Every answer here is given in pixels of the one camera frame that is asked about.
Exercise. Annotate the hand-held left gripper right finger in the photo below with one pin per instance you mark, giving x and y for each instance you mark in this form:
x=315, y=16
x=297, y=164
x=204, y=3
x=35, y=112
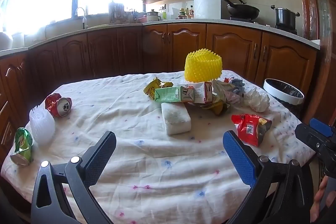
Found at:
x=239, y=158

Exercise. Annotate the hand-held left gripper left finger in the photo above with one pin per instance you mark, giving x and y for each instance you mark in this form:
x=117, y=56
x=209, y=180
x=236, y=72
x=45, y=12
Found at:
x=101, y=158

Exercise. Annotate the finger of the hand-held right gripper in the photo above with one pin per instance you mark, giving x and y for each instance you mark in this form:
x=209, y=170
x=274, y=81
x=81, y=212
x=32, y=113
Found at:
x=319, y=126

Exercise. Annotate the white-rimmed trash bin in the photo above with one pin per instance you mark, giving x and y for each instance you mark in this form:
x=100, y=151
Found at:
x=283, y=88

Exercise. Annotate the white foam fruit net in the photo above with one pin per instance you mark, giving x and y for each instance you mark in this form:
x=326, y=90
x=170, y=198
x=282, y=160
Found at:
x=42, y=127

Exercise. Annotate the crushed yellow drink carton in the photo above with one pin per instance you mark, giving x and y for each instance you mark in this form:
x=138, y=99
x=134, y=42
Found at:
x=151, y=88

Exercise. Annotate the person's right hand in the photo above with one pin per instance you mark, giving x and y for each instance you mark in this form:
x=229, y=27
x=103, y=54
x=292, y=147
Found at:
x=319, y=197

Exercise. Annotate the red snack bag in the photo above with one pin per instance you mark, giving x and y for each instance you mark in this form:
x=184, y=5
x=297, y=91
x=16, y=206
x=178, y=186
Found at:
x=246, y=127

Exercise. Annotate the white floral tablecloth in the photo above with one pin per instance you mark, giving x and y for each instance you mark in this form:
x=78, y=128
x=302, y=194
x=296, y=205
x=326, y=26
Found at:
x=147, y=155

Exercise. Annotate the colourful crumpled wrapper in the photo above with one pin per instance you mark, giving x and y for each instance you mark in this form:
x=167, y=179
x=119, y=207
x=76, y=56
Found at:
x=219, y=108

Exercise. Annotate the crumpled white tissue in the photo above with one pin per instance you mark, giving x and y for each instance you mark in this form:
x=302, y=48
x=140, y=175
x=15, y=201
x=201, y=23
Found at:
x=258, y=100

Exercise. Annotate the crumpled printed paper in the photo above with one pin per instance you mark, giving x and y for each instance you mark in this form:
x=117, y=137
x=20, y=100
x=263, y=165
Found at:
x=231, y=92

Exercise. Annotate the crushed red drink can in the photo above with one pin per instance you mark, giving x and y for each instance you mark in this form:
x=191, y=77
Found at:
x=53, y=104

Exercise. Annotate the white foam block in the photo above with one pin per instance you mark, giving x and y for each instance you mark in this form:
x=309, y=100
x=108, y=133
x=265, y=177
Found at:
x=176, y=119

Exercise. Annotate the white milk carton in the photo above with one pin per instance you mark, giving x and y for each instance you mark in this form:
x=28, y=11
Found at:
x=200, y=92

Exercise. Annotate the crushed green drink can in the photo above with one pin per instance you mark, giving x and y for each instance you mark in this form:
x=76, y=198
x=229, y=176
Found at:
x=23, y=145

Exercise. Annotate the green drink carton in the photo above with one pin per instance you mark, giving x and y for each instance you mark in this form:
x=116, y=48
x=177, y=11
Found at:
x=168, y=94

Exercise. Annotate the yellow foam fruit net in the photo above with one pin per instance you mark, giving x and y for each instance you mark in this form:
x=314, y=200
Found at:
x=202, y=66

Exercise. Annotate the black gas stove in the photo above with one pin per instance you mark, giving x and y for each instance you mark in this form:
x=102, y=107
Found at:
x=286, y=29

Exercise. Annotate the wooden base cabinets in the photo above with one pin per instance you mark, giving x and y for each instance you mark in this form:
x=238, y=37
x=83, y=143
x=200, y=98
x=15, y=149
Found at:
x=231, y=48

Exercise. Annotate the steel cooking pot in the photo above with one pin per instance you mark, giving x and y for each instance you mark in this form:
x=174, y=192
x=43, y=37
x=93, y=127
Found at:
x=284, y=16

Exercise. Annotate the black wok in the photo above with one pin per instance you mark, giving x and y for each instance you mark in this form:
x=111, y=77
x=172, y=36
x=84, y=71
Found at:
x=242, y=11

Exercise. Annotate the chrome kitchen faucet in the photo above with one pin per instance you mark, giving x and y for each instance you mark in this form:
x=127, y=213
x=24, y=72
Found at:
x=84, y=20

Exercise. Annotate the red bowl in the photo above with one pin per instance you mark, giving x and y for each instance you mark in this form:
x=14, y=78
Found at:
x=142, y=19

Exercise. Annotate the utensil rack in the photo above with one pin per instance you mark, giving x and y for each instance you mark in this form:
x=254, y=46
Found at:
x=116, y=12

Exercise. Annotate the white rice cooker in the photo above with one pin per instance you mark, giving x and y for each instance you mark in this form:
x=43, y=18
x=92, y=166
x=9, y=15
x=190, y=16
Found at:
x=153, y=16

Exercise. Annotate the white container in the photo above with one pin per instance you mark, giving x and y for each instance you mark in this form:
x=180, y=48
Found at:
x=5, y=40

